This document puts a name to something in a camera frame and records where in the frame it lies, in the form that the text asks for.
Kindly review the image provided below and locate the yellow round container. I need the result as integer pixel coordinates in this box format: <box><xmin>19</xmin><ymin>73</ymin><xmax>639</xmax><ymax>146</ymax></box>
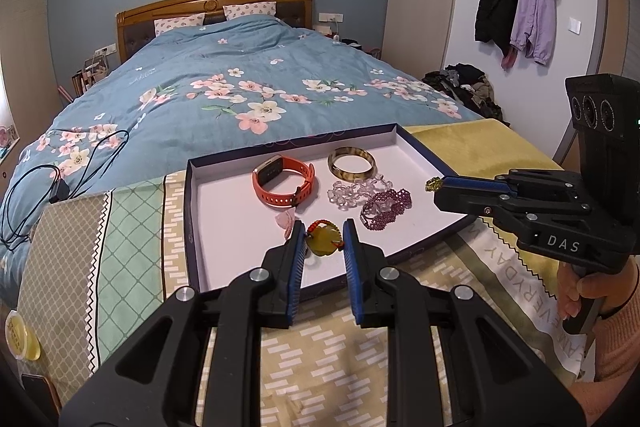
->
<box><xmin>5</xmin><ymin>311</ymin><xmax>41</xmax><ymax>360</ymax></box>

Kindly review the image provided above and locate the pink stone pendant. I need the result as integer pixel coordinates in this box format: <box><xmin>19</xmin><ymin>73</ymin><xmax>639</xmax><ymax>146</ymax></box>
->
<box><xmin>274</xmin><ymin>209</ymin><xmax>299</xmax><ymax>240</ymax></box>

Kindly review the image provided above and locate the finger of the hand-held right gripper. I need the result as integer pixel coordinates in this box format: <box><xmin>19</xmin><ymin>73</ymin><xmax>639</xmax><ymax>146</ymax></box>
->
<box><xmin>441</xmin><ymin>169</ymin><xmax>584</xmax><ymax>201</ymax></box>
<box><xmin>433</xmin><ymin>188</ymin><xmax>532</xmax><ymax>229</ymax></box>

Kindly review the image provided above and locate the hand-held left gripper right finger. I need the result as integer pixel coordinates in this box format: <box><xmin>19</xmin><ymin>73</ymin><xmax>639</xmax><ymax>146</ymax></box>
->
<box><xmin>342</xmin><ymin>219</ymin><xmax>587</xmax><ymax>427</ymax></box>

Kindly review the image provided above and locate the black jacket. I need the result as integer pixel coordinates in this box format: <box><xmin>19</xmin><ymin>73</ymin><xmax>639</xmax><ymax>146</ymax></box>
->
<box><xmin>474</xmin><ymin>0</ymin><xmax>522</xmax><ymax>58</ymax></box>

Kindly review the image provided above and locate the amber brown bangle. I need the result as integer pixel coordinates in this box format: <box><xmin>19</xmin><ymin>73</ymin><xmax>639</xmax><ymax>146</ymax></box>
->
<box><xmin>327</xmin><ymin>147</ymin><xmax>377</xmax><ymax>182</ymax></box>

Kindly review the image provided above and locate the navy shallow box tray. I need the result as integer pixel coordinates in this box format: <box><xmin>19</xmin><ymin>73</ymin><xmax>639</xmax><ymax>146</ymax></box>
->
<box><xmin>184</xmin><ymin>123</ymin><xmax>478</xmax><ymax>295</ymax></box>

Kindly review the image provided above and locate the person's right forearm pink sleeve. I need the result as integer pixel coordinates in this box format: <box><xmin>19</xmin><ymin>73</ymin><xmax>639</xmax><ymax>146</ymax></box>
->
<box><xmin>570</xmin><ymin>294</ymin><xmax>640</xmax><ymax>427</ymax></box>

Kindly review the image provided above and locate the purple beaded bracelet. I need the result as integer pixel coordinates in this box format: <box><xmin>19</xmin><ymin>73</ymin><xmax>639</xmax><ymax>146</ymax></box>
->
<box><xmin>360</xmin><ymin>188</ymin><xmax>413</xmax><ymax>232</ymax></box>

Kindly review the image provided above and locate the dark phone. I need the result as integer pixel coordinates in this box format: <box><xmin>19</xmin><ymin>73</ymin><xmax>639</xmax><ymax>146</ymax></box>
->
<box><xmin>21</xmin><ymin>373</ymin><xmax>54</xmax><ymax>409</ymax></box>

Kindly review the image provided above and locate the black charging cable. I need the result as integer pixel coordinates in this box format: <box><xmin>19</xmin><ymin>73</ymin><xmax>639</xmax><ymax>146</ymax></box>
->
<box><xmin>0</xmin><ymin>129</ymin><xmax>130</xmax><ymax>253</ymax></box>

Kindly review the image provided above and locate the person's right hand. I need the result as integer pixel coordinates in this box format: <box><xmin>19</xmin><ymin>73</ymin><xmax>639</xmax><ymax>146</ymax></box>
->
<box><xmin>556</xmin><ymin>257</ymin><xmax>640</xmax><ymax>323</ymax></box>

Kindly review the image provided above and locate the patchwork patterned blanket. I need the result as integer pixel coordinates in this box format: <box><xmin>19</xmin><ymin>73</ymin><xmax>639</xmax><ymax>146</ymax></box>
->
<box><xmin>15</xmin><ymin>119</ymin><xmax>596</xmax><ymax>427</ymax></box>

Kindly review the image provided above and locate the clear bead bracelet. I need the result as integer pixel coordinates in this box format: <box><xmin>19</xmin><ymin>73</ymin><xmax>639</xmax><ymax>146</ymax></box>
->
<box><xmin>326</xmin><ymin>176</ymin><xmax>393</xmax><ymax>210</ymax></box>

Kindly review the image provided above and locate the orange watch band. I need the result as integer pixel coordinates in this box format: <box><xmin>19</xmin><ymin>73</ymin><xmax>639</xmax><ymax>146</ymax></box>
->
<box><xmin>251</xmin><ymin>155</ymin><xmax>316</xmax><ymax>208</ymax></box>

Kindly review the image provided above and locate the dotted white pillow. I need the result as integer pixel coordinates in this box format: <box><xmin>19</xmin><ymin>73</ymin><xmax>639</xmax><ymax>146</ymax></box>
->
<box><xmin>223</xmin><ymin>1</ymin><xmax>277</xmax><ymax>22</ymax></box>
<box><xmin>154</xmin><ymin>13</ymin><xmax>206</xmax><ymax>38</ymax></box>

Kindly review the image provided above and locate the blue floral duvet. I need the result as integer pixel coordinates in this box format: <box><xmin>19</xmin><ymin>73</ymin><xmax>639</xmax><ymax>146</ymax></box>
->
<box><xmin>0</xmin><ymin>16</ymin><xmax>481</xmax><ymax>308</ymax></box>

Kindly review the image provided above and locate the pile of dark clothes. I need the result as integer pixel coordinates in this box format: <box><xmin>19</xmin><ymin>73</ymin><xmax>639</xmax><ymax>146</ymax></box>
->
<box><xmin>422</xmin><ymin>63</ymin><xmax>506</xmax><ymax>125</ymax></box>

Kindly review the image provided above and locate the lilac jacket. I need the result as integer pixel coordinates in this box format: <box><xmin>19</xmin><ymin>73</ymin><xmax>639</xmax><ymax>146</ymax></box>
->
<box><xmin>509</xmin><ymin>0</ymin><xmax>558</xmax><ymax>66</ymax></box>

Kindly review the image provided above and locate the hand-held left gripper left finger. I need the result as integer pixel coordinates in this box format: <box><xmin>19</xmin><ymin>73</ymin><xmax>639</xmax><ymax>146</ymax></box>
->
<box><xmin>59</xmin><ymin>221</ymin><xmax>307</xmax><ymax>427</ymax></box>

